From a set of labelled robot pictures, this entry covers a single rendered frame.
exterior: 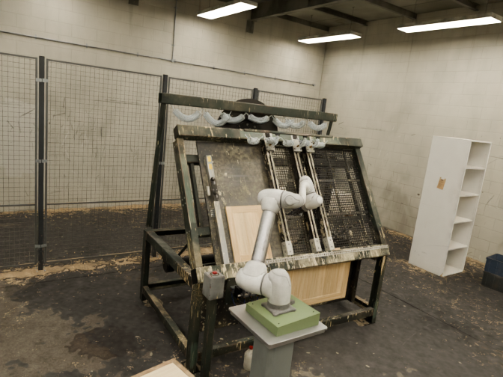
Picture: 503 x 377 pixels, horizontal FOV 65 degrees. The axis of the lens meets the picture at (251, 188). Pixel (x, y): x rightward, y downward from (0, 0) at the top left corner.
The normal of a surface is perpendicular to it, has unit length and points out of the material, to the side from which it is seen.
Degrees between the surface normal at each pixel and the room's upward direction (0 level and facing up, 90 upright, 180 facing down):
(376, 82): 90
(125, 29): 90
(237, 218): 58
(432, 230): 90
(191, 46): 90
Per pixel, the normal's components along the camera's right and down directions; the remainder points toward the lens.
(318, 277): 0.52, 0.22
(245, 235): 0.50, -0.33
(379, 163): -0.83, 0.02
